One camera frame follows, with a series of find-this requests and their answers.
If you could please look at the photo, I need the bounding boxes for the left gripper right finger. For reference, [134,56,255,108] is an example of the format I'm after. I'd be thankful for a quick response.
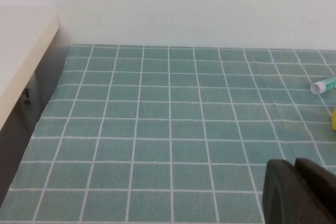
[295,157,336,224]

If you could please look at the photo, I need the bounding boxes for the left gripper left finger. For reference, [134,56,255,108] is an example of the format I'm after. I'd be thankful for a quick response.
[263,158,333,224]

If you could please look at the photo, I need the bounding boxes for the green checked tablecloth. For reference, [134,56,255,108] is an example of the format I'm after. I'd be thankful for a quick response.
[0,44,336,224]

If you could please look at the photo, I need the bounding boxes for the white side table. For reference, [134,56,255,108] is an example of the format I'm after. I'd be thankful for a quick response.
[0,6,59,132]

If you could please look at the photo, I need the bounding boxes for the green white glue stick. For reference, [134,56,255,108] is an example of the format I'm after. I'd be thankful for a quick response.
[310,75,336,95]

